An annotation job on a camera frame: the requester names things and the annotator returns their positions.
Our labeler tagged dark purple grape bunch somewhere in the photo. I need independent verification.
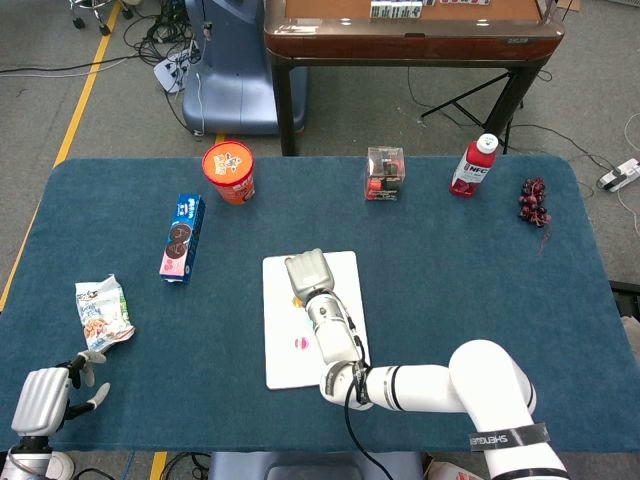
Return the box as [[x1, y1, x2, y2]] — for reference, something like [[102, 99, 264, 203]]
[[517, 177, 555, 256]]

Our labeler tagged brown mahjong table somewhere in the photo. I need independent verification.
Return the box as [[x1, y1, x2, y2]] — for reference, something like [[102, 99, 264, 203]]
[[263, 0, 566, 157]]

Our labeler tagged black equipment frame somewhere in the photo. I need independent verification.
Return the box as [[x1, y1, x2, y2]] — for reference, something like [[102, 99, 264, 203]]
[[610, 280, 640, 319]]

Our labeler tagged blue cookie box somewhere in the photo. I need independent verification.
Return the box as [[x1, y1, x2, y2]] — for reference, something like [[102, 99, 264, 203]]
[[158, 193, 207, 286]]

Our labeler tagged blue grey machine base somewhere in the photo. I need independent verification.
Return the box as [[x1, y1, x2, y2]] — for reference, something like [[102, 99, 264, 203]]
[[181, 0, 309, 137]]

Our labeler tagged orange instant noodle cup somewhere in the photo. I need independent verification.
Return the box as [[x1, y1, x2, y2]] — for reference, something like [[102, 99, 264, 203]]
[[201, 141, 256, 208]]

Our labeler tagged green print mahjong tile row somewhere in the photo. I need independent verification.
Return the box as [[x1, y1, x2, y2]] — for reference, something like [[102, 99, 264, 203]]
[[369, 1, 424, 20]]

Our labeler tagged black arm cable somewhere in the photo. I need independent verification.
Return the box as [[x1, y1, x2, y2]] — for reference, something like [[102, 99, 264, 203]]
[[342, 304, 396, 480]]

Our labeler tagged white snack bag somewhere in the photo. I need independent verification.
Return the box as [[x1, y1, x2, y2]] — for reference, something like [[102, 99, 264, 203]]
[[74, 273, 137, 356]]

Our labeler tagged white power strip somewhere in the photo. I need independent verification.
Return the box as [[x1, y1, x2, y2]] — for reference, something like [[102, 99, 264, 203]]
[[597, 158, 640, 192], [153, 49, 196, 94]]

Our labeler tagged black tripod stand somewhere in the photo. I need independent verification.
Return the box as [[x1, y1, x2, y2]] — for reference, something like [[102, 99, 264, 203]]
[[419, 69, 526, 156]]

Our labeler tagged chrome swivel stool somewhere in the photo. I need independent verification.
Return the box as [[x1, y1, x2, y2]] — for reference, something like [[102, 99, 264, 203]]
[[69, 0, 134, 36]]

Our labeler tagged red juice bottle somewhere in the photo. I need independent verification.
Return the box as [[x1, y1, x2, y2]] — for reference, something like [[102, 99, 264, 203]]
[[448, 133, 499, 198]]

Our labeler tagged clear coffee capsule box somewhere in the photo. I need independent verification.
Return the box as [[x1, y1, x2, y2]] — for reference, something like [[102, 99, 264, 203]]
[[364, 146, 407, 203]]

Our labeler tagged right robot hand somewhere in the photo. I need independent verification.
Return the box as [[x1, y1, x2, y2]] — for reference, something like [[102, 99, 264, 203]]
[[284, 248, 336, 301]]

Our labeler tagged black cable bundle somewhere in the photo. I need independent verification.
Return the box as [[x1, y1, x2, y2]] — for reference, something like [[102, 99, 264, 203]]
[[122, 0, 206, 69]]

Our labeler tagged blue grey robot torso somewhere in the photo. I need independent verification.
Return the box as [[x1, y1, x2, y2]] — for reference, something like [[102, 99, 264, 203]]
[[207, 451, 426, 480]]

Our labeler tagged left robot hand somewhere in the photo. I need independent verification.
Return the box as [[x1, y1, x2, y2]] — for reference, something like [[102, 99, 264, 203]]
[[10, 349, 111, 435]]

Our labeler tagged white magnetic board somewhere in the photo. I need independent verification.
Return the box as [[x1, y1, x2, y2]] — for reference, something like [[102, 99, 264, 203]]
[[262, 250, 374, 391]]

